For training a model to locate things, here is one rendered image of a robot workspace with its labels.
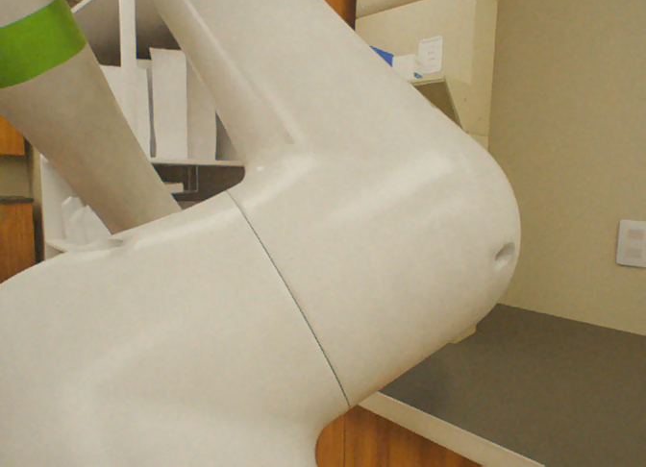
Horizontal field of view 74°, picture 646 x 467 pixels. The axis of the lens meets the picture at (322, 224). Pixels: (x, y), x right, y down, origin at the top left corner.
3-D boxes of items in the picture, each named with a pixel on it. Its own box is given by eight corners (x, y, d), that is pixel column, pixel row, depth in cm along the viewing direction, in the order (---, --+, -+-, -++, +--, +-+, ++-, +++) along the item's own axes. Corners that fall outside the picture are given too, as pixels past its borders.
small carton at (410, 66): (401, 89, 97) (402, 61, 96) (422, 87, 94) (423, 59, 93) (391, 86, 93) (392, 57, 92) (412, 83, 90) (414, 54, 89)
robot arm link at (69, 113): (-13, 103, 36) (104, 44, 41) (-36, 77, 43) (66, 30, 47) (179, 325, 61) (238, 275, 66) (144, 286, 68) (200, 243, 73)
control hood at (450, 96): (350, 138, 113) (352, 99, 111) (468, 133, 91) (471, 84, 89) (320, 135, 104) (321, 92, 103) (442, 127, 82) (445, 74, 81)
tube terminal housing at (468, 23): (395, 293, 136) (407, 42, 127) (498, 319, 114) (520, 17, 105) (345, 310, 118) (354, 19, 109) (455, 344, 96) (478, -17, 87)
